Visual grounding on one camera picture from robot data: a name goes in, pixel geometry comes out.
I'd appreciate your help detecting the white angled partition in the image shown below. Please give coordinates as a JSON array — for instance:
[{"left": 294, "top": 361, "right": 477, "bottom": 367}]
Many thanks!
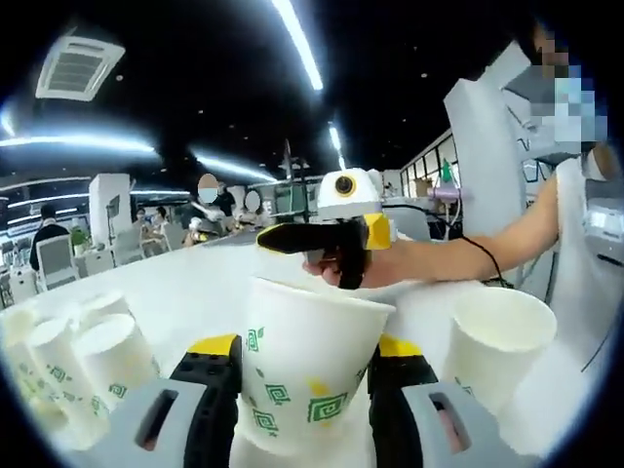
[{"left": 442, "top": 37, "right": 542, "bottom": 245}]

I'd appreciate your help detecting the ceiling air conditioner unit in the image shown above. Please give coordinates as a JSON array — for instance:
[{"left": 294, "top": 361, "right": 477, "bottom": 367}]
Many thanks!
[{"left": 35, "top": 32, "right": 127, "bottom": 102}]

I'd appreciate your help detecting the white square pillar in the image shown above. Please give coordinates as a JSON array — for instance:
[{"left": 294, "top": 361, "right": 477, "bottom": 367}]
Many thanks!
[{"left": 89, "top": 173, "right": 134, "bottom": 267}]

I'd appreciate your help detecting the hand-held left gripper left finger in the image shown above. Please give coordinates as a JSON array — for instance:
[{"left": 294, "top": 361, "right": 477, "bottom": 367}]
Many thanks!
[{"left": 104, "top": 333, "right": 244, "bottom": 468}]

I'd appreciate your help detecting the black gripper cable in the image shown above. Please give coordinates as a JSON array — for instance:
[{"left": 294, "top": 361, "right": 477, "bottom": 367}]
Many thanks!
[{"left": 384, "top": 203, "right": 516, "bottom": 290}]

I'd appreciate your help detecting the white table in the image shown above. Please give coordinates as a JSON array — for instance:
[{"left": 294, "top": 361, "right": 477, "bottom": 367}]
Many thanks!
[{"left": 0, "top": 228, "right": 586, "bottom": 468}]

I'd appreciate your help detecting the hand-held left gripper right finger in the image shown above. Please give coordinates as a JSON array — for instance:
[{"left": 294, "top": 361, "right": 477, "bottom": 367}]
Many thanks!
[{"left": 366, "top": 334, "right": 512, "bottom": 468}]

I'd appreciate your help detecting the long curved ceiling light strip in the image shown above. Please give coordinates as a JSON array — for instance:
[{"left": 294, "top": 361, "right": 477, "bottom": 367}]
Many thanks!
[{"left": 271, "top": 0, "right": 325, "bottom": 92}]

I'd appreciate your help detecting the black tripod stand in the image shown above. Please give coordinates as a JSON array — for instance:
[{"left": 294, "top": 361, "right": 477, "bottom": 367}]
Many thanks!
[{"left": 281, "top": 139, "right": 309, "bottom": 226}]

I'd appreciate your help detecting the potted green plant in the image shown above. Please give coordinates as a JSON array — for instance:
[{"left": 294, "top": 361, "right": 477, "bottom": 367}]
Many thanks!
[{"left": 70, "top": 226, "right": 92, "bottom": 254}]

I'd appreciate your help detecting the grey mesh office chair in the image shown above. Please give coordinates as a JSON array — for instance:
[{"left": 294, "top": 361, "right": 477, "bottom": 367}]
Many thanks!
[{"left": 36, "top": 233, "right": 80, "bottom": 293}]

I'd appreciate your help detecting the purple device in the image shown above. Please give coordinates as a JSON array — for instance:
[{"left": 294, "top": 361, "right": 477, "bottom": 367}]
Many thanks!
[{"left": 427, "top": 187, "right": 475, "bottom": 205}]

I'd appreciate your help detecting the short ceiling light strip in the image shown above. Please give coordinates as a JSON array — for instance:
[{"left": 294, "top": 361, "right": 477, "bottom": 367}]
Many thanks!
[{"left": 328, "top": 124, "right": 346, "bottom": 167}]

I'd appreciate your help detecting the person's right hand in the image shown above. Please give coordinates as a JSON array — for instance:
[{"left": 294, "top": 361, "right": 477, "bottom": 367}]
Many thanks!
[{"left": 300, "top": 242, "right": 409, "bottom": 290}]

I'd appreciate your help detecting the white paper cup green print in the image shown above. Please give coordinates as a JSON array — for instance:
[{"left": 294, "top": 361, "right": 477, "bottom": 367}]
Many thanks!
[{"left": 232, "top": 276, "right": 397, "bottom": 459}]

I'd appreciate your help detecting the cluster of paper cups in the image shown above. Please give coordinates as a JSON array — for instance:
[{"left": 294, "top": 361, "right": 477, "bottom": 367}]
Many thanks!
[{"left": 0, "top": 290, "right": 162, "bottom": 452}]

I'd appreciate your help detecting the stack of nested paper cups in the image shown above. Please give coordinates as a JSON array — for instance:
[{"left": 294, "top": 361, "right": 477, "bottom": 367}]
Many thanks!
[{"left": 441, "top": 286, "right": 558, "bottom": 418}]

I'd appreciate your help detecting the grey worn chest device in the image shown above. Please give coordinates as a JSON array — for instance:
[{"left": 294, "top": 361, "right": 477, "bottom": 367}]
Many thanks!
[{"left": 582, "top": 177, "right": 624, "bottom": 268}]

